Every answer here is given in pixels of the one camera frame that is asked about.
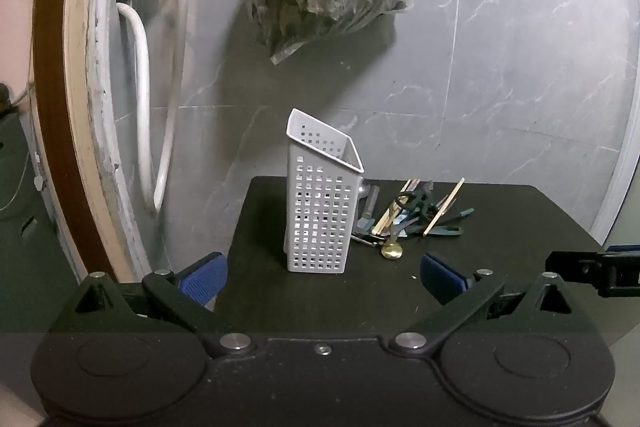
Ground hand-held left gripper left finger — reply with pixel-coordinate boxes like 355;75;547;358
72;251;253;355

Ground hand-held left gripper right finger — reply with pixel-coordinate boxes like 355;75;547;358
390;252;576;355

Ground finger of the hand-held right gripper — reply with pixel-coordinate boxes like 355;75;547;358
545;245;640;299

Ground gold spoon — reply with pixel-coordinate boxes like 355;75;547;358
381;227;404;261

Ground plain wooden chopstick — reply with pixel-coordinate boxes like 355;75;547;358
423;178;466;236
387;199;428;230

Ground black-handled scissors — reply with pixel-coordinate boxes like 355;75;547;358
394;187;437;228

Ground steel-handled peeler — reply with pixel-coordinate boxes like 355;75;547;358
356;179;382;235

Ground grey perforated utensil basket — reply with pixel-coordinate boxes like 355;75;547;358
285;108;366;274

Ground dark green cabinet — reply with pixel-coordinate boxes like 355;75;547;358
0;109;81;333

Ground white wall trim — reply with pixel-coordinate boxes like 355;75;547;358
589;97;640;249

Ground white flexible hose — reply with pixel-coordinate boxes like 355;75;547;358
116;0;211;215

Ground wooden door frame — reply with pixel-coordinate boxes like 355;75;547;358
31;0;166;283

